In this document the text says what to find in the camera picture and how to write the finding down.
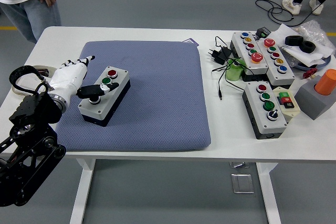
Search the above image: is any three-button grey control box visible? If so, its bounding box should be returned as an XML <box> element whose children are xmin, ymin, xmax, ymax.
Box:
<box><xmin>78</xmin><ymin>66</ymin><xmax>131</xmax><ymax>127</ymax></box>

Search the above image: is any beige oval tray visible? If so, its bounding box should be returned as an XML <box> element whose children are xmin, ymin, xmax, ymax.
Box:
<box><xmin>12</xmin><ymin>64</ymin><xmax>57</xmax><ymax>96</ymax></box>

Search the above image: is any white paper sheet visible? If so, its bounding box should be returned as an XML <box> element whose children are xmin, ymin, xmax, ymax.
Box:
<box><xmin>267</xmin><ymin>23</ymin><xmax>336</xmax><ymax>67</ymax></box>

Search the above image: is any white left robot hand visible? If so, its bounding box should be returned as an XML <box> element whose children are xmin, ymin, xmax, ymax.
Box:
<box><xmin>48</xmin><ymin>55</ymin><xmax>120</xmax><ymax>104</ymax></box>

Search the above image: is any small red part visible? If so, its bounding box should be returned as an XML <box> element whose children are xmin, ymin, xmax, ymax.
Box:
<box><xmin>301</xmin><ymin>68</ymin><xmax>318</xmax><ymax>79</ymax></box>

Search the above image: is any five-button box, yellow-ringed stop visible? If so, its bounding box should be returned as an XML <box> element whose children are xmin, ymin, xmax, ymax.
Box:
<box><xmin>230</xmin><ymin>31</ymin><xmax>270</xmax><ymax>82</ymax></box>

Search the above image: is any grey block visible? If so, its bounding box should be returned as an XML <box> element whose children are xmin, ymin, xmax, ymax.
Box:
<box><xmin>293</xmin><ymin>74</ymin><xmax>335</xmax><ymax>121</ymax></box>

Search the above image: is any black adapter cord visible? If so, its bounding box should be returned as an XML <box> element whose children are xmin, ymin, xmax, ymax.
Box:
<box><xmin>211</xmin><ymin>36</ymin><xmax>247</xmax><ymax>101</ymax></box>

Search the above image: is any black foam ring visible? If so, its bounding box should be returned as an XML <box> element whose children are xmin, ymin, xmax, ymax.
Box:
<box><xmin>285</xmin><ymin>35</ymin><xmax>305</xmax><ymax>47</ymax></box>
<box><xmin>299</xmin><ymin>40</ymin><xmax>317</xmax><ymax>53</ymax></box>

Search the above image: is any orange cylinder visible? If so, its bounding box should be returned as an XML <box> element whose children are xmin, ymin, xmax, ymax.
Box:
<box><xmin>314</xmin><ymin>68</ymin><xmax>336</xmax><ymax>96</ymax></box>

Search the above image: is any black terminal module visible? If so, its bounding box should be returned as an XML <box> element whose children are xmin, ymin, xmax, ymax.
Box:
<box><xmin>256</xmin><ymin>26</ymin><xmax>272</xmax><ymax>38</ymax></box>

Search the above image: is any green cylinder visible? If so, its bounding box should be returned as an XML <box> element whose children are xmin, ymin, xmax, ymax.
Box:
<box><xmin>225</xmin><ymin>58</ymin><xmax>247</xmax><ymax>81</ymax></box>

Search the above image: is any small metal floor plate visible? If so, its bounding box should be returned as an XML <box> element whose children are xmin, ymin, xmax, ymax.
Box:
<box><xmin>229</xmin><ymin>161</ymin><xmax>250</xmax><ymax>169</ymax></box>

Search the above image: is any black power adapter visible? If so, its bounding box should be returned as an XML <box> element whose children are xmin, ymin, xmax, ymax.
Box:
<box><xmin>208</xmin><ymin>46</ymin><xmax>233</xmax><ymax>65</ymax></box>

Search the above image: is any white flat card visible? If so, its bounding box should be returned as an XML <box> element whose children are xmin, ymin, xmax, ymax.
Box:
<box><xmin>18</xmin><ymin>73</ymin><xmax>44</xmax><ymax>91</ymax></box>

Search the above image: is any white table leg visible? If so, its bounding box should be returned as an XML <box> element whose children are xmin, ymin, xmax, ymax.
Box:
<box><xmin>256</xmin><ymin>162</ymin><xmax>281</xmax><ymax>224</ymax></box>
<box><xmin>69</xmin><ymin>158</ymin><xmax>97</xmax><ymax>224</ymax></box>

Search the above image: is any four-button grey control box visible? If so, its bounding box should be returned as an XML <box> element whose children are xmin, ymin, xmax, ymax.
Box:
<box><xmin>241</xmin><ymin>81</ymin><xmax>288</xmax><ymax>140</ymax></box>

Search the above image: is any metal floor socket plate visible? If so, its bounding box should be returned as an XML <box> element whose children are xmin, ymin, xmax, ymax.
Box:
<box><xmin>230</xmin><ymin>173</ymin><xmax>255</xmax><ymax>194</ymax></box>

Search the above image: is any beige three-key switch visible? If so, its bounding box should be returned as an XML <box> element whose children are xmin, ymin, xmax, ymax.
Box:
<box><xmin>271</xmin><ymin>86</ymin><xmax>301</xmax><ymax>124</ymax></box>

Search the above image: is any blue round plate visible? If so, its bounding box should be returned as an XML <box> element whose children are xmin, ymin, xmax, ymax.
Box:
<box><xmin>288</xmin><ymin>55</ymin><xmax>333</xmax><ymax>71</ymax></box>

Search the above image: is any five-button box, red mushroom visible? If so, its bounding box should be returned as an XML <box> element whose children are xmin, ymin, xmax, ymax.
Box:
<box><xmin>256</xmin><ymin>37</ymin><xmax>297</xmax><ymax>90</ymax></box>

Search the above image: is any clear bubble wrap bag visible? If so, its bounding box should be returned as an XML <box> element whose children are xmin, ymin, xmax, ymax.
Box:
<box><xmin>296</xmin><ymin>19</ymin><xmax>335</xmax><ymax>49</ymax></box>

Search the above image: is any blue-grey woven mat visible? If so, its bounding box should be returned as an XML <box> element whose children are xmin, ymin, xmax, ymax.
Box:
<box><xmin>54</xmin><ymin>40</ymin><xmax>213</xmax><ymax>153</ymax></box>

